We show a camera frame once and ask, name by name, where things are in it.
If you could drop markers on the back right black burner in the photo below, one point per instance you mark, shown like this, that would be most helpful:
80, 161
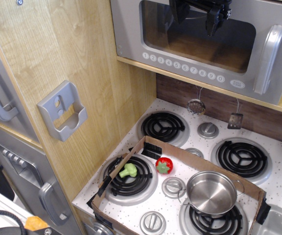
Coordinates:
243, 157

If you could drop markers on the silver toy sink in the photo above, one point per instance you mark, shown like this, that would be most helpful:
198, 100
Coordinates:
268, 221

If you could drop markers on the front silver stove knob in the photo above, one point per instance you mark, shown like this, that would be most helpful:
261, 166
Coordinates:
153, 223

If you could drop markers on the brown cardboard frame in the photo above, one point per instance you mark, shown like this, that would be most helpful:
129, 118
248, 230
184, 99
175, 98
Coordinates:
126, 219

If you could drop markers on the silver stove knob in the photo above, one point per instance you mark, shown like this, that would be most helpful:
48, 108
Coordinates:
173, 187
153, 223
208, 130

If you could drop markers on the lower grey fridge handle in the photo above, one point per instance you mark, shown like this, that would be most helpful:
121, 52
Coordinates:
45, 194

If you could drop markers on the stainless steel pot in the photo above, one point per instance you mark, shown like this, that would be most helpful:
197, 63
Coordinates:
212, 193

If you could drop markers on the green toy broccoli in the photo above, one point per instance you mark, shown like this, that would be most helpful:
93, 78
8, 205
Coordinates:
129, 170

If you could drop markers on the back left black burner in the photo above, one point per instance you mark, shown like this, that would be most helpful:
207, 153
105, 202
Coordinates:
165, 126

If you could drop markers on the hanging metal strainer spoon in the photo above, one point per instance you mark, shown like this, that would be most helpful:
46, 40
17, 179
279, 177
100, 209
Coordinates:
196, 106

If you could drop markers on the back silver stove knob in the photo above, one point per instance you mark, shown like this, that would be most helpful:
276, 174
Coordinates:
208, 130

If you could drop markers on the orange chip piece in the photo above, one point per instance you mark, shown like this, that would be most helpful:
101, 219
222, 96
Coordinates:
34, 223

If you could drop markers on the grey wall phone holder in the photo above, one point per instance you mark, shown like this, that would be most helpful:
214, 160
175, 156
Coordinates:
56, 103

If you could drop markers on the grey ice dispenser panel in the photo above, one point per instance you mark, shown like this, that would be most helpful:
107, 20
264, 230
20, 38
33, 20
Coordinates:
23, 167

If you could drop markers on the centre silver stove knob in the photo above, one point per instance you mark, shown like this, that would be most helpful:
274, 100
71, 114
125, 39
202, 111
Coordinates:
173, 187

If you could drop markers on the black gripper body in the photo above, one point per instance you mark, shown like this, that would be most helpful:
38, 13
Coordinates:
205, 5

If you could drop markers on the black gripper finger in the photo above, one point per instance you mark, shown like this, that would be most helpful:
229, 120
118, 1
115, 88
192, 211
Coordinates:
215, 18
180, 9

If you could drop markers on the silver oven knob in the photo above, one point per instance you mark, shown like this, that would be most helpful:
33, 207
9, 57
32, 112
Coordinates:
100, 229

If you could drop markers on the silver toy microwave door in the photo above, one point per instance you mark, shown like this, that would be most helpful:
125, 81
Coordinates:
244, 56

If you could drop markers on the front right black burner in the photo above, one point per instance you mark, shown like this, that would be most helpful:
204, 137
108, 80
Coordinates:
234, 222

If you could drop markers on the middle small silver knob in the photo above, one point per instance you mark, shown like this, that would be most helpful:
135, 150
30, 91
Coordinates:
195, 151

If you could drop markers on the hanging metal spatula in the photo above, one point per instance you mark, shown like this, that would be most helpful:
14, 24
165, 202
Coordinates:
236, 118

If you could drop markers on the red toy strawberry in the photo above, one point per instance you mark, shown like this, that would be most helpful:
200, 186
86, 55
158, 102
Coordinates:
164, 165

